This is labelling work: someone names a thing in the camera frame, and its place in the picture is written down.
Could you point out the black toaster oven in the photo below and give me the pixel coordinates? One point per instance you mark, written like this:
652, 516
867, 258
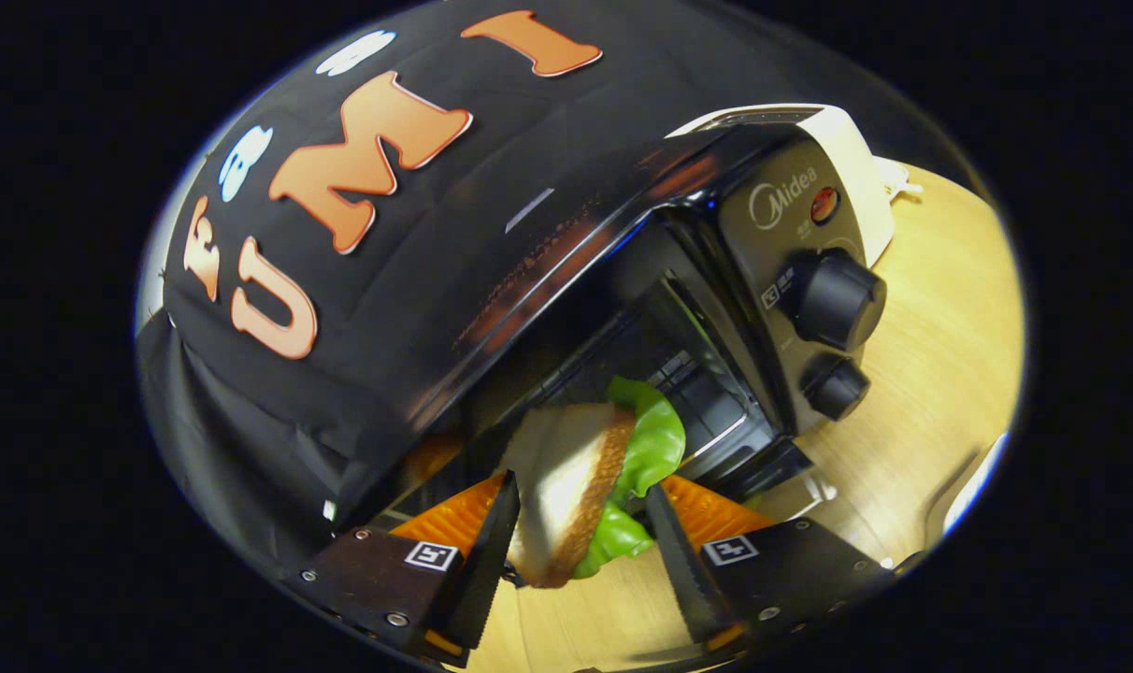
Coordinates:
763, 243

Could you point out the white food tray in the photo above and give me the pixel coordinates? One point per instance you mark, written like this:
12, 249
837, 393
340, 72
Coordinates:
976, 486

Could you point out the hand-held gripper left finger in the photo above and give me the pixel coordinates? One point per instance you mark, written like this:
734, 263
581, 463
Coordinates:
490, 561

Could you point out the toy sandwich with lettuce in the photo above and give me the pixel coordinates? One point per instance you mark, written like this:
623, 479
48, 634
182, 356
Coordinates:
566, 477

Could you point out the white pop-up toaster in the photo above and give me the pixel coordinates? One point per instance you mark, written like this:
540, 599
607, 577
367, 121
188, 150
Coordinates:
856, 178

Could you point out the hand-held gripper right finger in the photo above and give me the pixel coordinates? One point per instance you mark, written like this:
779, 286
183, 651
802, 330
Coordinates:
683, 570

